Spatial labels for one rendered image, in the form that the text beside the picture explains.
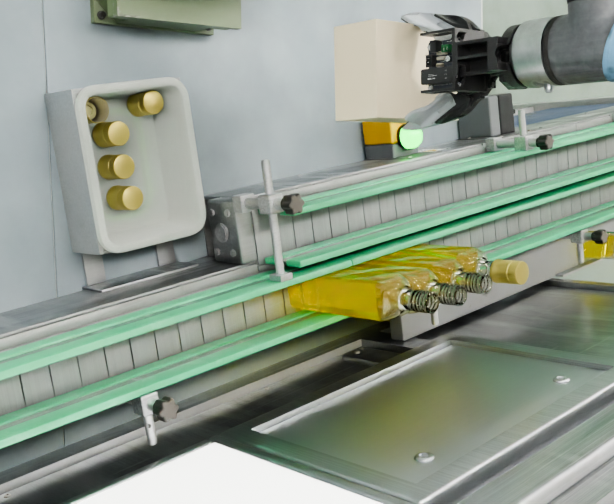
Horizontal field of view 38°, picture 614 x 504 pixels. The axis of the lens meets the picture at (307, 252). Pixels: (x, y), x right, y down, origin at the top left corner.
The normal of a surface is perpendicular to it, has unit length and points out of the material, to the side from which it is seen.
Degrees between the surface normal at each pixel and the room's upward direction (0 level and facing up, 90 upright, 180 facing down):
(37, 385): 0
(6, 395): 0
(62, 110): 90
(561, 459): 90
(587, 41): 90
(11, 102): 0
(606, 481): 90
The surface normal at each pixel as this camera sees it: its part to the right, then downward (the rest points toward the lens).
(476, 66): -0.75, 0.07
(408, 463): -0.13, -0.97
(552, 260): 0.67, 0.05
